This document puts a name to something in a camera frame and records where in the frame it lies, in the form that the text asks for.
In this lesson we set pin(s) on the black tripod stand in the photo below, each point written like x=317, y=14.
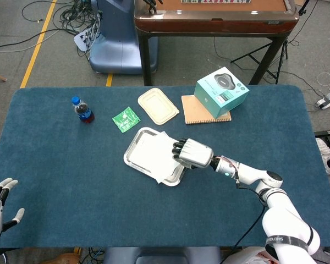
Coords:
x=285, y=50

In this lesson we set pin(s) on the white power strip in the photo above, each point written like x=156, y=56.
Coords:
x=328, y=100
x=81, y=41

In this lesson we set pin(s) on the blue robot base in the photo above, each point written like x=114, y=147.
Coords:
x=115, y=49

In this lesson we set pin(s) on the brown spiral notebook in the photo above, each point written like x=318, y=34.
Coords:
x=195, y=112

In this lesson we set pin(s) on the cola bottle blue cap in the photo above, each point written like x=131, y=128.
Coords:
x=83, y=112

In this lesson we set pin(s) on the row of mahjong tiles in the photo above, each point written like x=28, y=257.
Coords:
x=214, y=1

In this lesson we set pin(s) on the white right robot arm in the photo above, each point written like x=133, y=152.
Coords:
x=286, y=217

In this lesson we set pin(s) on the grey robot torso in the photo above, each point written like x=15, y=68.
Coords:
x=162, y=255

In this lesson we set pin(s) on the teal product box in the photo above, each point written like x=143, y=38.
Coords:
x=220, y=93

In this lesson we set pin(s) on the green foil sachet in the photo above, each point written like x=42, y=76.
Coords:
x=126, y=120

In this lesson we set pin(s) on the silver metal tray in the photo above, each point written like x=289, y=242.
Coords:
x=132, y=158

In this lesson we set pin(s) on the white plastic bag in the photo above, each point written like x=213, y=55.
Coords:
x=254, y=257

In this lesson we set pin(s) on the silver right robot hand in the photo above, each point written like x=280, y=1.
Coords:
x=195, y=154

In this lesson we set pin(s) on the brown mahjong table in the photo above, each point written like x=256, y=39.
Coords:
x=209, y=24

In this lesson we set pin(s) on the white paper sheet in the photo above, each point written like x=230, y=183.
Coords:
x=156, y=154

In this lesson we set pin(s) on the tan leather shoe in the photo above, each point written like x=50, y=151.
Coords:
x=63, y=258

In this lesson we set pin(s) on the white sneaker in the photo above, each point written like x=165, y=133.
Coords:
x=323, y=151

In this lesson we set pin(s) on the blue felt table cover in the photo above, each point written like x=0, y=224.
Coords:
x=71, y=178

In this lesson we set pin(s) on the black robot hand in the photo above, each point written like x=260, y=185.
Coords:
x=151, y=4

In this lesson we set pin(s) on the beige plastic container lid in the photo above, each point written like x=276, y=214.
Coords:
x=158, y=105

